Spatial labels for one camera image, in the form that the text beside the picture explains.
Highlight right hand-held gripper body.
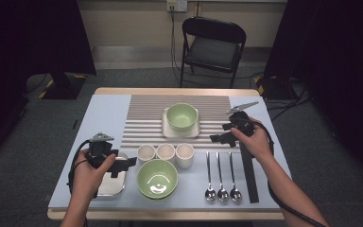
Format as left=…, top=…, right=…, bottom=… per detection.
left=226, top=100, right=260, bottom=137

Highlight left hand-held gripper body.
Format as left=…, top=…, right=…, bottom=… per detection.
left=84, top=131, right=120, bottom=168

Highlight white tray with metal rim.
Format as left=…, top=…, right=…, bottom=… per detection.
left=161, top=107, right=201, bottom=140
left=93, top=151, right=130, bottom=198

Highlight green bowl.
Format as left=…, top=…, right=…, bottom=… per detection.
left=136, top=158, right=180, bottom=201
left=165, top=102, right=199, bottom=132

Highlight black chopstick holder strip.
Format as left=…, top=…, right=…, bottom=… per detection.
left=239, top=148, right=261, bottom=204

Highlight steel spoon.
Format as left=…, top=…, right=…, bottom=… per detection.
left=203, top=150, right=217, bottom=202
left=228, top=151, right=243, bottom=202
left=216, top=151, right=230, bottom=202

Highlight person's right hand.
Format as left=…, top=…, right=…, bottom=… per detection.
left=231, top=117, right=274, bottom=164

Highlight person's left hand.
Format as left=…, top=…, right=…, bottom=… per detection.
left=70, top=148, right=117, bottom=199

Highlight white cup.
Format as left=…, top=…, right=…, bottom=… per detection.
left=155, top=143, right=177, bottom=163
left=136, top=144, right=157, bottom=164
left=175, top=142, right=195, bottom=169

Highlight light blue board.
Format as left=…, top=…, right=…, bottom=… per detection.
left=47, top=94, right=292, bottom=212

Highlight black stand base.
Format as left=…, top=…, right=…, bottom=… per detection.
left=253, top=75, right=297, bottom=101
left=39, top=70, right=88, bottom=101

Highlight striped placemat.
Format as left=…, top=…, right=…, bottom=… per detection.
left=120, top=94, right=241, bottom=151

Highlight black folding chair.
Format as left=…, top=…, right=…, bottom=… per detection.
left=179, top=16, right=248, bottom=89

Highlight black curtain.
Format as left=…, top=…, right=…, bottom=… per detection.
left=0, top=0, right=97, bottom=165
left=263, top=0, right=363, bottom=190

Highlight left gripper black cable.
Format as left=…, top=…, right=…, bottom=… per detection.
left=66, top=140, right=93, bottom=198

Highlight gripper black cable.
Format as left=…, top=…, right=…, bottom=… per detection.
left=66, top=140, right=93, bottom=198
left=245, top=117, right=327, bottom=227

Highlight black floor cables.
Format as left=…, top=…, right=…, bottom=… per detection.
left=266, top=79, right=313, bottom=124

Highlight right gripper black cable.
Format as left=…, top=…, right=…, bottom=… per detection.
left=245, top=117, right=327, bottom=227

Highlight white wall socket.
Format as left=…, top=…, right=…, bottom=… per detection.
left=165, top=0, right=188, bottom=13

